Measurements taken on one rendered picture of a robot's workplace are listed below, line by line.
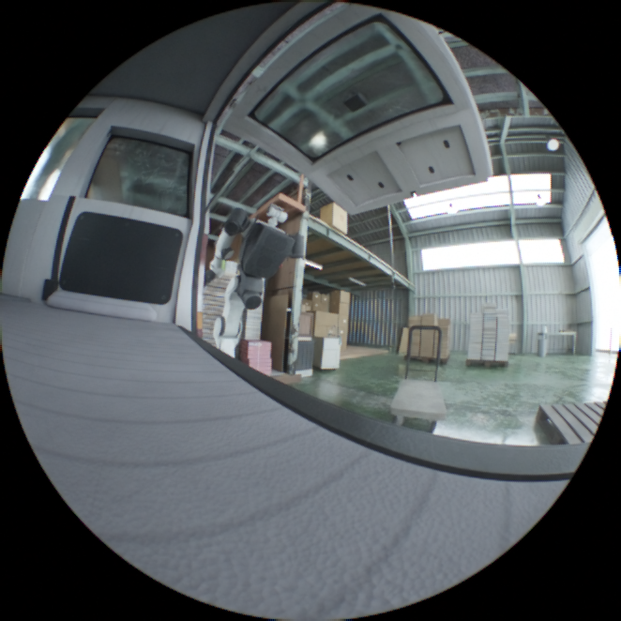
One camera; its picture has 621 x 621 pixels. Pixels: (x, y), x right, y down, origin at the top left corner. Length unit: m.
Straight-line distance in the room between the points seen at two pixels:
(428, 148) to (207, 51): 1.32
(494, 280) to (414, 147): 8.55
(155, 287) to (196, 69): 1.15
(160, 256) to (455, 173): 1.73
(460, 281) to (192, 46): 9.69
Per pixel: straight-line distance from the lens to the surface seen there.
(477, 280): 9.51
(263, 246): 1.04
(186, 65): 1.36
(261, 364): 2.23
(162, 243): 0.96
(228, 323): 1.41
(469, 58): 2.53
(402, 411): 1.32
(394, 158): 1.40
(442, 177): 1.53
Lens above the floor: 0.68
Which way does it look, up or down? 5 degrees up
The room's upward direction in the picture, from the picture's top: 4 degrees clockwise
